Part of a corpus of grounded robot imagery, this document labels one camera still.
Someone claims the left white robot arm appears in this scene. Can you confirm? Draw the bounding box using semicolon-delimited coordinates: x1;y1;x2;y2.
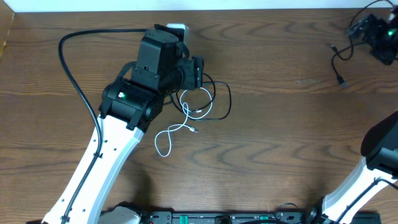
42;24;204;224

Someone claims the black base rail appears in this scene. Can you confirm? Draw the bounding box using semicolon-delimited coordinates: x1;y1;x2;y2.
102;202;382;224

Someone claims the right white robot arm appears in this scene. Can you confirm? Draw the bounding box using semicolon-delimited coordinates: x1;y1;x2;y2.
307;6;397;223

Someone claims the black USB cable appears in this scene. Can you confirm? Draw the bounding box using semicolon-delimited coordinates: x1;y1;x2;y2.
169;73;233;121
329;0;396;90

